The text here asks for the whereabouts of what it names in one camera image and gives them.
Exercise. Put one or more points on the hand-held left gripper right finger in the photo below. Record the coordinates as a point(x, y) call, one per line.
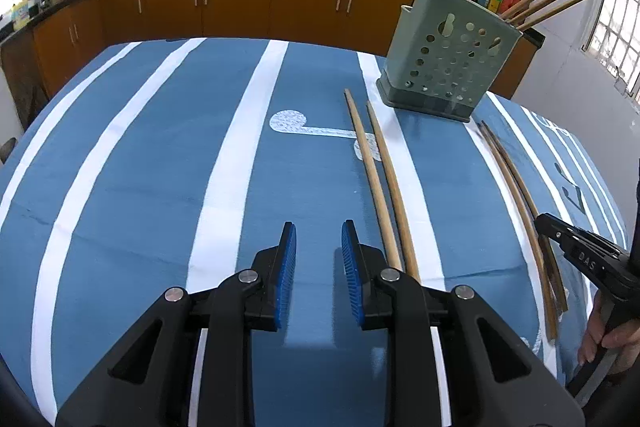
point(350, 277)

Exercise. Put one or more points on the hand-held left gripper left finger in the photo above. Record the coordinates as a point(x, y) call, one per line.
point(286, 277)

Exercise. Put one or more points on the green perforated utensil holder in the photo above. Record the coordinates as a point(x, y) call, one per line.
point(440, 57)

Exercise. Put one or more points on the person's right hand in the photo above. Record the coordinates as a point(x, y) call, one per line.
point(625, 342)

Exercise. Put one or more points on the large barred window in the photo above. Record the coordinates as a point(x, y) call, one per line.
point(617, 27)

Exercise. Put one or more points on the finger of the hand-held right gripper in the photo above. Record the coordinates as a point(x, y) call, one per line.
point(575, 249)

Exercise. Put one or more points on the blue white striped tablecloth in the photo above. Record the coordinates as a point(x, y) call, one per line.
point(150, 187)

